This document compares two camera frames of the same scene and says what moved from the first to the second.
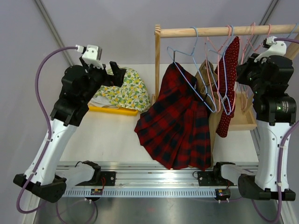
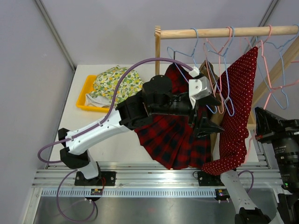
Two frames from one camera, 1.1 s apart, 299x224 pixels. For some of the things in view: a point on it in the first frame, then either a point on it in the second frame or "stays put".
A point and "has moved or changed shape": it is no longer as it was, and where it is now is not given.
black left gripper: [116, 80] to [206, 126]
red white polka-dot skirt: [225, 82] has moved or changed shape
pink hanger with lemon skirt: [251, 45] to [219, 73]
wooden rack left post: [157, 33] stays put
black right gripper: [243, 69] to [274, 127]
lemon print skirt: [133, 93] stays put
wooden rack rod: [226, 31] stays put
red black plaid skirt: [176, 129] stays put
